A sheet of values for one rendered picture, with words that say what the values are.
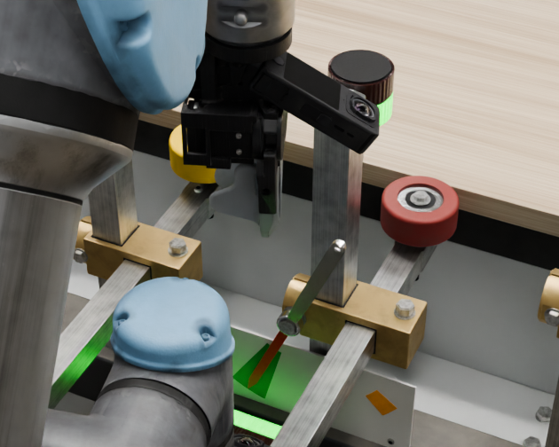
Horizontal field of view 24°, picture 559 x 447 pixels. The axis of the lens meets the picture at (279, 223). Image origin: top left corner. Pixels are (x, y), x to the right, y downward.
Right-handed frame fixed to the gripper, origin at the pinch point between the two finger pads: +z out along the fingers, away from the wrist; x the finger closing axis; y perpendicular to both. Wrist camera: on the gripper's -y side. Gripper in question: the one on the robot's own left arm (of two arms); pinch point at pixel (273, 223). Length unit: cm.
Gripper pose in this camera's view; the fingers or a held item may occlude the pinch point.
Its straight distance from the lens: 114.0
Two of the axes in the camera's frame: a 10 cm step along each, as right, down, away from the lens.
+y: -10.0, -0.6, 0.7
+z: 0.0, 7.7, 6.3
